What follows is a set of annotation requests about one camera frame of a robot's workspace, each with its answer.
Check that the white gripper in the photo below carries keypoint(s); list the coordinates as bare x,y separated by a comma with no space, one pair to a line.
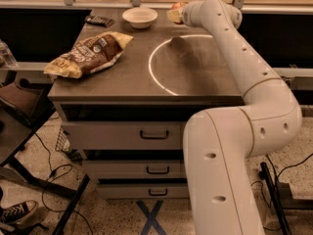
186,16

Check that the red apple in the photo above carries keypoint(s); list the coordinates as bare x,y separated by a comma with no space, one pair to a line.
178,5

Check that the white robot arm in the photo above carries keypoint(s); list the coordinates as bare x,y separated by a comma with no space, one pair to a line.
216,142

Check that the white paper bowl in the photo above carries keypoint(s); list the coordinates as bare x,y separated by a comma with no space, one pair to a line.
140,17

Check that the black remote control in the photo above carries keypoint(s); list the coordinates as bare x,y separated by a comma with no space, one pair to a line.
100,21

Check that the brown chip bag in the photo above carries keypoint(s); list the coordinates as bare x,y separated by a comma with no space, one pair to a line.
90,55

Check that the grey drawer cabinet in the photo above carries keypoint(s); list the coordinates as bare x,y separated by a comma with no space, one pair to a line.
167,72

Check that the top grey drawer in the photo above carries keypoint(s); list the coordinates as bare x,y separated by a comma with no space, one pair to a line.
124,135

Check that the grey drawer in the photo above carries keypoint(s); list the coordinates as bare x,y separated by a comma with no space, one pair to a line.
124,135
143,191
134,169

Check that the middle grey drawer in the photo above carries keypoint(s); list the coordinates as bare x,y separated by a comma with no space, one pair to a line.
134,169

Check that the clear plastic bottle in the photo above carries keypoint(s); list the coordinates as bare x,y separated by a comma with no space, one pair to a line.
7,55

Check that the bottom grey drawer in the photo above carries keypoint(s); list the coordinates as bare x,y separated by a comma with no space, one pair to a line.
143,191

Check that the black metal stand right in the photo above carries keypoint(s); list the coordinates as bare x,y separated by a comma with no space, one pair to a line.
282,198

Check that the black and white sneaker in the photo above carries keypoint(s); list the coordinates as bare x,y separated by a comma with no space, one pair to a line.
18,213

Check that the wire mesh basket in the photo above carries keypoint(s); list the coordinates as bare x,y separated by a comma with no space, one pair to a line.
63,146

